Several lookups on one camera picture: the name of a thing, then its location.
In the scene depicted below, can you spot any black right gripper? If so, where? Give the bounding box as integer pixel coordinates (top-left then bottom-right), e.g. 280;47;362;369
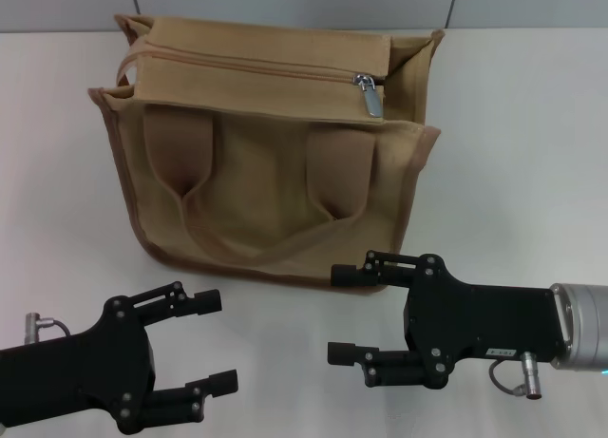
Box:
326;250;570;391

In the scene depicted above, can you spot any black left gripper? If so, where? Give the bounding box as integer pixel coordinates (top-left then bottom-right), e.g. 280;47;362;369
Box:
0;280;239;436

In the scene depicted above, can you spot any khaki canvas food bag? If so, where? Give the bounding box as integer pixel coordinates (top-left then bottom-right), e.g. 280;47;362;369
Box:
87;12;447;296

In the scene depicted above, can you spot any silver metal zipper pull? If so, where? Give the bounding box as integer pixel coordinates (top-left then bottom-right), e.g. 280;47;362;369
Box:
351;72;387;121

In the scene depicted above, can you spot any gripper cable with connectors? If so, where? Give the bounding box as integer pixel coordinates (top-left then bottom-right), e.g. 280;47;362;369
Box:
486;352;545;402
24;312;72;337

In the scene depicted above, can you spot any right gripper cable with connectors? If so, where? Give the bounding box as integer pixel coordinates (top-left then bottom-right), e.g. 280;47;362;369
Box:
486;352;545;402

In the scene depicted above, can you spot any left gripper cable with connectors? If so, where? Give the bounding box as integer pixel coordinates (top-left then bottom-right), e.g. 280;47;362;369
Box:
24;312;72;337

